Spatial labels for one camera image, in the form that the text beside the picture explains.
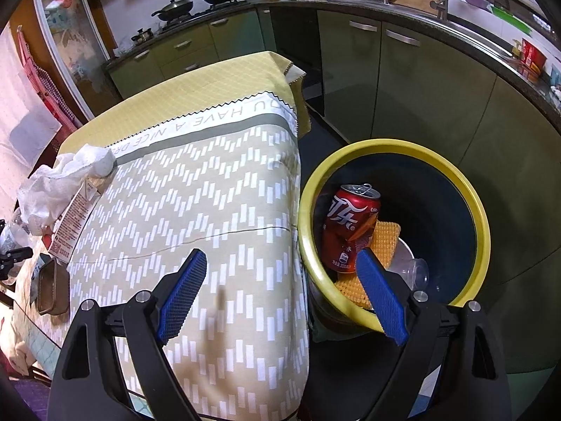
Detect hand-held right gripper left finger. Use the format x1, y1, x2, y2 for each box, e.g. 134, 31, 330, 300
47, 248, 208, 421

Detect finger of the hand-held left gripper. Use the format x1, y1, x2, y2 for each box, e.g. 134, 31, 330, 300
0, 248, 33, 279

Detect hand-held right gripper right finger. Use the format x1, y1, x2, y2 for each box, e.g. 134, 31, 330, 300
356, 248, 511, 421

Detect clear plastic cup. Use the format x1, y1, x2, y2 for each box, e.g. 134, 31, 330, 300
388, 256, 430, 290

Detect brown rectangular tray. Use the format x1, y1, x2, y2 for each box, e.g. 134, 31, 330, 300
34, 258, 70, 315

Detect orange foam net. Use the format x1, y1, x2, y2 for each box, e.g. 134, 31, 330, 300
335, 219, 401, 310

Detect red soda can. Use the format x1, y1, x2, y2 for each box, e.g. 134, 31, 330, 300
322, 183, 381, 273

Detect white plastic bag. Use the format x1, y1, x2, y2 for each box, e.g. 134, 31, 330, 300
18, 144, 115, 235

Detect yellow-rimmed dark bin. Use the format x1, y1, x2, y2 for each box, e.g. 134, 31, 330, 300
298, 139, 491, 332

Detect white curtain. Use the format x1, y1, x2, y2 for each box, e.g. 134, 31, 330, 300
0, 31, 62, 180

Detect person's patterned clothing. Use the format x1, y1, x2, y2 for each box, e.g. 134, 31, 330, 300
13, 377, 58, 421

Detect red checked apron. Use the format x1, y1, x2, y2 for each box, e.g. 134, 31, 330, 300
16, 26, 82, 130

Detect green lower cabinets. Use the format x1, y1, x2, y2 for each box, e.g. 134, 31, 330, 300
103, 2, 561, 378

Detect flower-print sliding door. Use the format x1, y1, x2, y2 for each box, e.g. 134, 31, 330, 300
31, 0, 117, 119

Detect black gas stove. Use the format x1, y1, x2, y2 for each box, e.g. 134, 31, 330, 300
158, 0, 250, 31

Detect steel sink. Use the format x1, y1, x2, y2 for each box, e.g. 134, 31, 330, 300
442, 15, 522, 60

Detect red paper cup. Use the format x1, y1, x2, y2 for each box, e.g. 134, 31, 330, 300
521, 38, 548, 80

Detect lidded black wok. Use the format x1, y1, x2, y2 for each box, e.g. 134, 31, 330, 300
152, 0, 194, 22

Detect green tray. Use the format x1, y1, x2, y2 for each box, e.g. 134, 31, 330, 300
491, 4, 533, 25

